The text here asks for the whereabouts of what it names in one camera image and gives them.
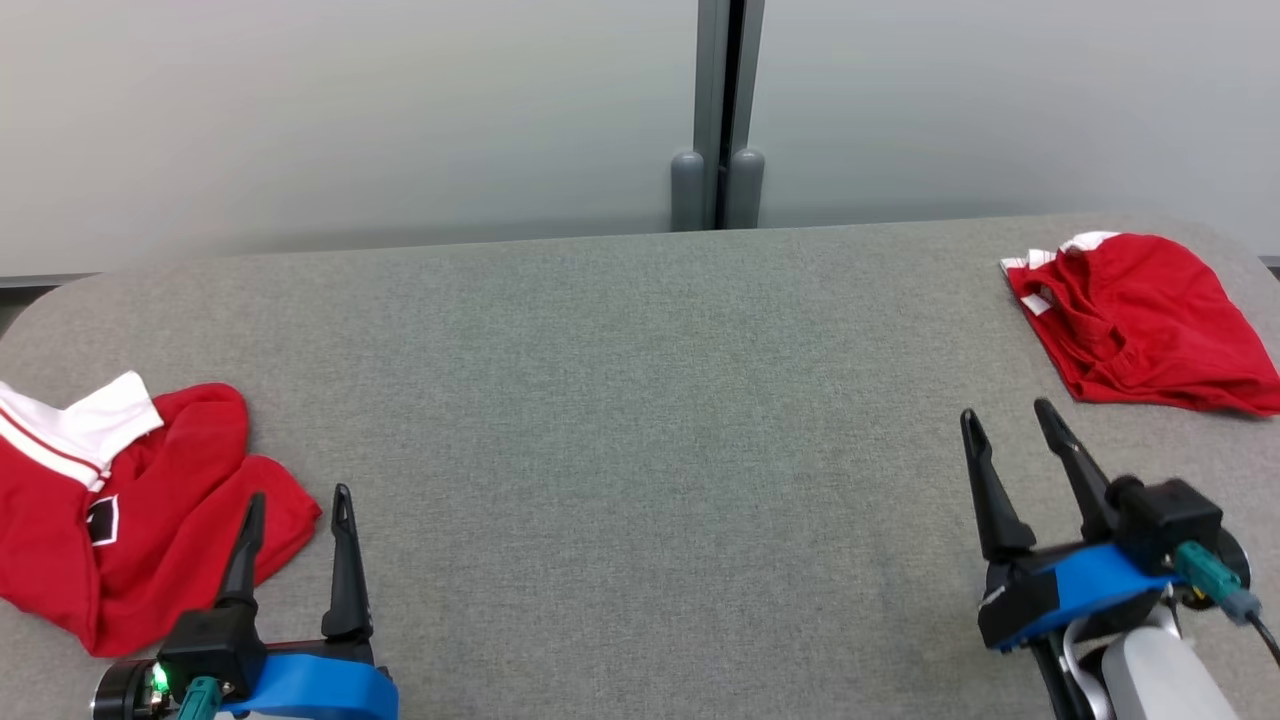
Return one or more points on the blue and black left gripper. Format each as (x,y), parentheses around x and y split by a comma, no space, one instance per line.
(320,690)

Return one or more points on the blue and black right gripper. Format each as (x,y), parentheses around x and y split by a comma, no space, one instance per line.
(1080,585)

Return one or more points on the red jersey with white sleeves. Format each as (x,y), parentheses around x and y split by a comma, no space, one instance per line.
(180,520)

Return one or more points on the red shorts with white trim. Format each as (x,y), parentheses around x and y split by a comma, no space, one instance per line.
(1150,320)

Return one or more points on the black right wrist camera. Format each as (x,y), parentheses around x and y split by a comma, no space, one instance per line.
(1165,520)

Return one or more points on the grey cylindrical post foot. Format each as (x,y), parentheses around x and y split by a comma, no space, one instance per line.
(688,195)
(746,190)

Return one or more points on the grey partition frame post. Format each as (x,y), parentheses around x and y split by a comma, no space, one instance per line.
(710,70)

